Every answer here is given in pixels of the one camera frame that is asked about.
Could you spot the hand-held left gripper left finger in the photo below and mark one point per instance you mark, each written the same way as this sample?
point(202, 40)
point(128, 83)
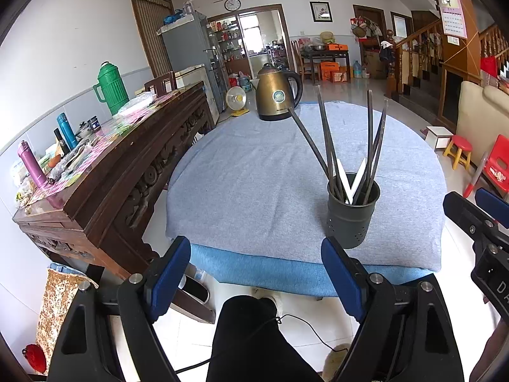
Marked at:
point(169, 278)

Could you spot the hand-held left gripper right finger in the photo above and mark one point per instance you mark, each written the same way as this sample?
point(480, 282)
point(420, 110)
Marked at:
point(340, 278)

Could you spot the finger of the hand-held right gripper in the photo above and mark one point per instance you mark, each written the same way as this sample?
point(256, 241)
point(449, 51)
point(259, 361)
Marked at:
point(461, 211)
point(493, 201)

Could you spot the dark green utensil holder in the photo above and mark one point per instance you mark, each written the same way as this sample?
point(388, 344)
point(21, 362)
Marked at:
point(350, 227)

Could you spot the white spoons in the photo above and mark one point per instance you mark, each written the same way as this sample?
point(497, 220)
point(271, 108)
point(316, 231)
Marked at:
point(344, 179)

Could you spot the person's right forearm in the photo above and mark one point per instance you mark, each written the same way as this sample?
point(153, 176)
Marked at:
point(493, 354)

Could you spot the red plastic child chair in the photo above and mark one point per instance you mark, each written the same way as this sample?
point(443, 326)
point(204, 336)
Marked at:
point(497, 163)

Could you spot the red stool with yellow legs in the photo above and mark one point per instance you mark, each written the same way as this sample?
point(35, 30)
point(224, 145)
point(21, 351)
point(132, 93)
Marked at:
point(461, 143)

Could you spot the white shoe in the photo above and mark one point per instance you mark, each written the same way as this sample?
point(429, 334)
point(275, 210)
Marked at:
point(274, 302)

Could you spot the small white stool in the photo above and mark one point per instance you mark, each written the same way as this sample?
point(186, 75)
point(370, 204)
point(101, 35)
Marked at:
point(439, 133)

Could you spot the blue table cloth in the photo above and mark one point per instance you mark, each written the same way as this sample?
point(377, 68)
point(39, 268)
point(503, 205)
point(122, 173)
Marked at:
point(258, 270)

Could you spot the beige sofa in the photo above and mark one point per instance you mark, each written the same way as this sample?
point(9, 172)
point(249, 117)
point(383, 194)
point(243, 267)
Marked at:
point(477, 119)

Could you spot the beige fuzzy slipper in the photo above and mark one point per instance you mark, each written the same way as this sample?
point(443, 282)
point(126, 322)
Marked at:
point(334, 362)

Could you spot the person's left leg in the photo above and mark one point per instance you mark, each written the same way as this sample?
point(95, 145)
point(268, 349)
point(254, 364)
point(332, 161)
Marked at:
point(246, 346)

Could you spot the gold patterned bag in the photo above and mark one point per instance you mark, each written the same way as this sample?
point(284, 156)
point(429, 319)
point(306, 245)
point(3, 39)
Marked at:
point(55, 306)

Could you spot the carved dark wooden sideboard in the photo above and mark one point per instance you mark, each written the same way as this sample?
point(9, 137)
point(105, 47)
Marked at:
point(107, 175)

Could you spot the grey table cloth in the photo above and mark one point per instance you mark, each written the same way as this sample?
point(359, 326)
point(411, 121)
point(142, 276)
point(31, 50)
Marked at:
point(254, 191)

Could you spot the red round object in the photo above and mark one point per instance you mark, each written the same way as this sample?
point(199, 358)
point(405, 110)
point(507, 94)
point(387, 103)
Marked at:
point(34, 358)

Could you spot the wooden stair railing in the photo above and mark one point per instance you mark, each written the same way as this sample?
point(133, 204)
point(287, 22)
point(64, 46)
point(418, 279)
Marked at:
point(413, 47)

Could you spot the small steel pot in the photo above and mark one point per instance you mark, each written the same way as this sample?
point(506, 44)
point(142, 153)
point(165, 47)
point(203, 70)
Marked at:
point(83, 131)

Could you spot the small dark jar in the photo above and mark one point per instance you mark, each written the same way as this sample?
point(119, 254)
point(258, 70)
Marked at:
point(94, 124)

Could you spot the large water jug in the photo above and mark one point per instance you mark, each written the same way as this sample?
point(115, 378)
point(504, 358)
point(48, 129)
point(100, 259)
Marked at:
point(358, 70)

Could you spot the black bottle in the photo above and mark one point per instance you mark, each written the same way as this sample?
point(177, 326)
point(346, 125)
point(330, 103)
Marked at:
point(60, 141)

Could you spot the white plastic bag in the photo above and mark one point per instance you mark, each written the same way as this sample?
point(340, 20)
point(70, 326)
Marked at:
point(135, 105)

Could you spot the orange cardboard box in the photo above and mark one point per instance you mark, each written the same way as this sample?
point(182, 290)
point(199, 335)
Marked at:
point(341, 78)
point(330, 71)

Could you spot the teal thermos bottle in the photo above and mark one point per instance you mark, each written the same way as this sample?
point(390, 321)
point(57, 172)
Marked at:
point(66, 131)

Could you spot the pink thermos bottle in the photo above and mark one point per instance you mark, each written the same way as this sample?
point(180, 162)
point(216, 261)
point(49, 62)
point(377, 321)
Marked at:
point(32, 163)

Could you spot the white chest freezer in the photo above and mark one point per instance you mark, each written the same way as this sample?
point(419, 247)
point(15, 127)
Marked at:
point(206, 95)

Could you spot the golden electric kettle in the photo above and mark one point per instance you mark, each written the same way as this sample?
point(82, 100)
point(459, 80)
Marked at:
point(274, 103)

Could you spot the round electric heater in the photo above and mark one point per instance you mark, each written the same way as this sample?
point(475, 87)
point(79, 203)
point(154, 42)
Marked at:
point(236, 98)

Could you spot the dark wooden chair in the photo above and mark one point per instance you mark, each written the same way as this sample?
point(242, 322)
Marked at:
point(161, 81)

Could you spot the green thermos jug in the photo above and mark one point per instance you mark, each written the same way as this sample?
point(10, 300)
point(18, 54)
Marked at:
point(113, 87)

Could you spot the flat orange box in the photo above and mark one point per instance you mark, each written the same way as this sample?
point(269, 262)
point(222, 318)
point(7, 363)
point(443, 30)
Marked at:
point(338, 47)

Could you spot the dark wooden dining table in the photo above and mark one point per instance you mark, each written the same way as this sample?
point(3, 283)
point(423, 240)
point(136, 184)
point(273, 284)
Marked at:
point(324, 56)

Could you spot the green woven basket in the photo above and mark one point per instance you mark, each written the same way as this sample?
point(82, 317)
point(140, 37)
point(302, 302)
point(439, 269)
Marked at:
point(327, 38)

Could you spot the grey refrigerator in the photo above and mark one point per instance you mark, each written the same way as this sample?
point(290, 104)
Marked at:
point(187, 47)

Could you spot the glass display cabinet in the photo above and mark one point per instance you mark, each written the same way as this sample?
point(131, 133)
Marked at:
point(226, 43)

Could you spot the brown door with curtain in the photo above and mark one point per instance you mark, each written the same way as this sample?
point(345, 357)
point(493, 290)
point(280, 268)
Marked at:
point(151, 32)

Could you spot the blue bag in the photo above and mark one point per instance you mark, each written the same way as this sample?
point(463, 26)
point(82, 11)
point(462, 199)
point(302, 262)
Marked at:
point(173, 18)

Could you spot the pink wall calendar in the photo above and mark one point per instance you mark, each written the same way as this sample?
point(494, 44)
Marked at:
point(453, 24)

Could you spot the framed wall picture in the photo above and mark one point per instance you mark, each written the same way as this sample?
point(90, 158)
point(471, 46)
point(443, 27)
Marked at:
point(321, 11)

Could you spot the round wall clock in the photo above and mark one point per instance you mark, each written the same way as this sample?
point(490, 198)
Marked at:
point(232, 4)

